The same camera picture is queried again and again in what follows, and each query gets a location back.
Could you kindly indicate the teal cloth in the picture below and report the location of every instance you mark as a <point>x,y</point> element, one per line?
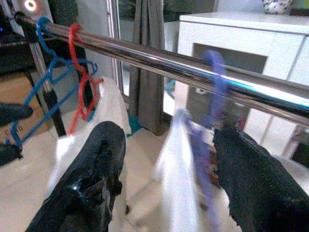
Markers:
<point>132,123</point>

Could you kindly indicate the chrome clothes rail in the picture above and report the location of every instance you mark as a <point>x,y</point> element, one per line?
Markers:
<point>154,59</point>

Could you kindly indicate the grey curtain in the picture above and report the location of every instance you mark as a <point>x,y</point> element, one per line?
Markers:
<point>147,24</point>

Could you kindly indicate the aluminium sliding door frame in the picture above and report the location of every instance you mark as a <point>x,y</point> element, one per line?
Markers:
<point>113,24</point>

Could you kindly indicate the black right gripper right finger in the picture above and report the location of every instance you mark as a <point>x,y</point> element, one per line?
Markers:
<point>253,188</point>

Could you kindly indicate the black clothes rack frame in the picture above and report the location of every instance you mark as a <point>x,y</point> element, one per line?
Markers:
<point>56,116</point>

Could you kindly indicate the white shirt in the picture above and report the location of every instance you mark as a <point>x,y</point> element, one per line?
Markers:
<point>178,169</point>
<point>111,101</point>

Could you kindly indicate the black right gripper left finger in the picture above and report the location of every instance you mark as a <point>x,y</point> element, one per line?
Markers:
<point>96,169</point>

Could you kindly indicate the spotted white vase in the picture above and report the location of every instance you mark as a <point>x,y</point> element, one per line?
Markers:
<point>277,6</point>

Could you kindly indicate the white cabinet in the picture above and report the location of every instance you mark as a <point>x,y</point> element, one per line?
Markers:
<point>241,33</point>

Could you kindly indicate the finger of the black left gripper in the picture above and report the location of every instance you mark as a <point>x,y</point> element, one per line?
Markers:
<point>8,154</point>
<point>14,112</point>

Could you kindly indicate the brown cardboard box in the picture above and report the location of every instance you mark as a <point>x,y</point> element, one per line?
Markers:
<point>14,91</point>

